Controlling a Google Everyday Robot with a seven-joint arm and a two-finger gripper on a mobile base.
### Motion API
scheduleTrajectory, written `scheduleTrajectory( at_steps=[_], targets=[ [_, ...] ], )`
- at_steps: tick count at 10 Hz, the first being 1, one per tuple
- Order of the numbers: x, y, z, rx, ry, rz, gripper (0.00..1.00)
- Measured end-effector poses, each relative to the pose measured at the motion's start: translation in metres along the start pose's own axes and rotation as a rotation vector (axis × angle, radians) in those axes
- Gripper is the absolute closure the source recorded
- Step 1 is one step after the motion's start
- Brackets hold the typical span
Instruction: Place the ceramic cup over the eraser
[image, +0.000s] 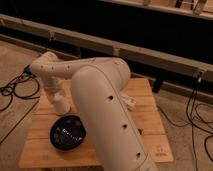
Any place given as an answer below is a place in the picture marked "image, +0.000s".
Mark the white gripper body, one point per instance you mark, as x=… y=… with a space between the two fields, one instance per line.
x=52 y=86

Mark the white ceramic cup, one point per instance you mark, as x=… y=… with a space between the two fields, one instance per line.
x=60 y=104

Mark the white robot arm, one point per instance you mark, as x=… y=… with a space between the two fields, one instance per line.
x=95 y=88

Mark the black power adapter box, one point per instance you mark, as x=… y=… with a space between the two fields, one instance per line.
x=27 y=70

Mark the black bowl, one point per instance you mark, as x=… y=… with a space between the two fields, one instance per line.
x=67 y=133

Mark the wooden table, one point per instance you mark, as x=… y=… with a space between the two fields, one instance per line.
x=39 y=153

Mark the white plastic bottle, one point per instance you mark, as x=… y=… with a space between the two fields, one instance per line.
x=129 y=101

